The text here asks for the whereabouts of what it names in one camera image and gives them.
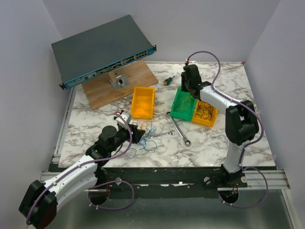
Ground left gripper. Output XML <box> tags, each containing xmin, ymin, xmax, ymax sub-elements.
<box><xmin>109</xmin><ymin>124</ymin><xmax>145</xmax><ymax>153</ymax></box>

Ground blue yellow wires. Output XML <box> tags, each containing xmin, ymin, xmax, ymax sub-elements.
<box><xmin>125</xmin><ymin>119</ymin><xmax>159</xmax><ymax>160</ymax></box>

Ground yellow wire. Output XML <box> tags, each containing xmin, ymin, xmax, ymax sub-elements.
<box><xmin>176</xmin><ymin>94</ymin><xmax>193</xmax><ymax>112</ymax></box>

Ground green plastic bin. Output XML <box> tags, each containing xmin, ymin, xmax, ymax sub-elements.
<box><xmin>171</xmin><ymin>86</ymin><xmax>197</xmax><ymax>121</ymax></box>

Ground purple wire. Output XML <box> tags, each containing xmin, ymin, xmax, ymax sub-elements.
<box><xmin>195</xmin><ymin>102</ymin><xmax>215</xmax><ymax>121</ymax></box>

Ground yellow plastic bin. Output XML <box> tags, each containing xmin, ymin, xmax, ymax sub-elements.
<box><xmin>192</xmin><ymin>100</ymin><xmax>218</xmax><ymax>127</ymax></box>
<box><xmin>131</xmin><ymin>86</ymin><xmax>155</xmax><ymax>119</ymax></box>

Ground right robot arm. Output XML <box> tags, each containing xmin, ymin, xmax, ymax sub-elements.
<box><xmin>181</xmin><ymin>64</ymin><xmax>259</xmax><ymax>187</ymax></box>

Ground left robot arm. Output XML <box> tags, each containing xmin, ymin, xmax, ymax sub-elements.
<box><xmin>19</xmin><ymin>125</ymin><xmax>145</xmax><ymax>229</ymax></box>

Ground small open-end wrench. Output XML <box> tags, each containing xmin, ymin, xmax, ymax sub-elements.
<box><xmin>148</xmin><ymin>130</ymin><xmax>175</xmax><ymax>139</ymax></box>

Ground ratcheting combination wrench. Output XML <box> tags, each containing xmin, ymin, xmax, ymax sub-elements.
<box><xmin>166</xmin><ymin>112</ymin><xmax>192</xmax><ymax>147</ymax></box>

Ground plywood board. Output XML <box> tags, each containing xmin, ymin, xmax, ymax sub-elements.
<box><xmin>82</xmin><ymin>60</ymin><xmax>158</xmax><ymax>110</ymax></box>

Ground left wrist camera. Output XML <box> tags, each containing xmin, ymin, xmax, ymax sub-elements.
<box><xmin>116</xmin><ymin>111</ymin><xmax>132</xmax><ymax>129</ymax></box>

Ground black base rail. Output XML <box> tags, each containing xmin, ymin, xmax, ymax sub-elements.
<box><xmin>88</xmin><ymin>166</ymin><xmax>247</xmax><ymax>205</ymax></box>

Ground metal bracket stand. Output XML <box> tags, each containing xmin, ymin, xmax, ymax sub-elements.
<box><xmin>109</xmin><ymin>72</ymin><xmax>130</xmax><ymax>91</ymax></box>

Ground grey network switch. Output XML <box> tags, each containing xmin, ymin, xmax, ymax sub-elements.
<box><xmin>51</xmin><ymin>15</ymin><xmax>157</xmax><ymax>90</ymax></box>

